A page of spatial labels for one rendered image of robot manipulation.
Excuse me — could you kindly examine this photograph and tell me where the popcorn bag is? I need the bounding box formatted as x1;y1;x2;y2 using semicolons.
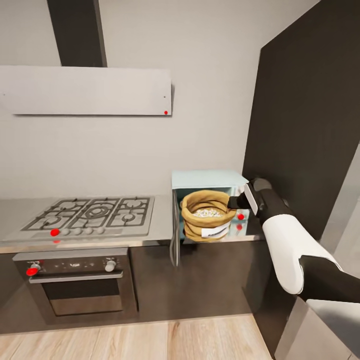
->
181;190;238;242

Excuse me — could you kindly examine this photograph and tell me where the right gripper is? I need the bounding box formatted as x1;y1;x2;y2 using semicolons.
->
227;194;252;210

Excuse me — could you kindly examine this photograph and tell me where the microwave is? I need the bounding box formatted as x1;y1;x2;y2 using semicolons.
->
169;170;250;273

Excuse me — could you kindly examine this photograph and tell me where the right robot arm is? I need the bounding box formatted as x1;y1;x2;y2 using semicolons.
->
227;177;360;360

